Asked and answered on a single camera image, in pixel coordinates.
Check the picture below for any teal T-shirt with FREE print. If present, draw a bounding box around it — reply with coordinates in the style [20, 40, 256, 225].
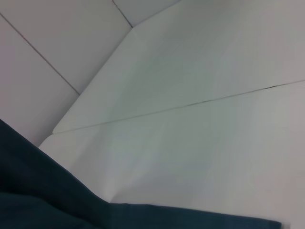
[0, 118, 283, 229]

